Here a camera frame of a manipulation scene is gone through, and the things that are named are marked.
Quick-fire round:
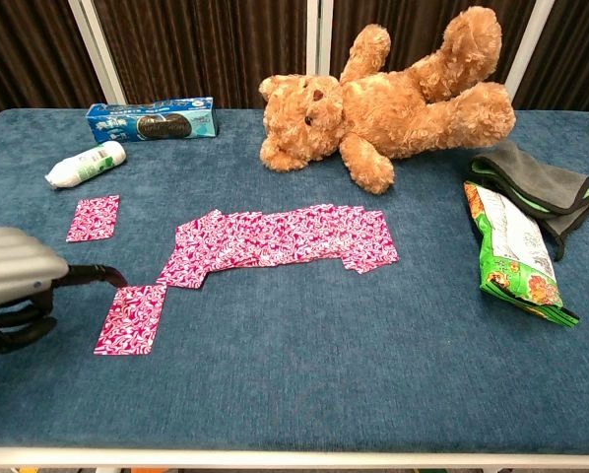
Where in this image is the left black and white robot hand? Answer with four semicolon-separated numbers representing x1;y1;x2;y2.
0;226;128;356

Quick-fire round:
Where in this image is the pink patterned playing card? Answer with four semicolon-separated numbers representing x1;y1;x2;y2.
93;283;169;358
65;194;121;244

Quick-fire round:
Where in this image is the pink patterned cloth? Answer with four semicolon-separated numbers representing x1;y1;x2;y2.
156;203;401;290

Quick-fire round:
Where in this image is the white bottle with green label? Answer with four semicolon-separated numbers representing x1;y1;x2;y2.
44;140;128;190

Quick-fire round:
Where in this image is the blue cookie box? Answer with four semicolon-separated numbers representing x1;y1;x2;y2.
85;96;220;145

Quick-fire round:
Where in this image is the dark brown curtain panel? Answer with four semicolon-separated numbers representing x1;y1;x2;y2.
329;0;543;83
512;0;589;112
93;0;309;110
0;0;104;127

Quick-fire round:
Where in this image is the blue table mat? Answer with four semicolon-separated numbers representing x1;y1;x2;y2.
0;106;589;453

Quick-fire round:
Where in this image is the brown plush teddy bear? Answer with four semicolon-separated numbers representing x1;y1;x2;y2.
258;5;517;196

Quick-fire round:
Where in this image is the green snack bag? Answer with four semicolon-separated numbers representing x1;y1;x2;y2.
463;180;581;327

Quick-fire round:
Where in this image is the grey cloth with green edge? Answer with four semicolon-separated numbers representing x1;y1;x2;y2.
467;140;589;263

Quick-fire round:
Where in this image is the white partition post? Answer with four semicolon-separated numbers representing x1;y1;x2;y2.
502;0;557;86
66;0;127;105
305;0;335;78

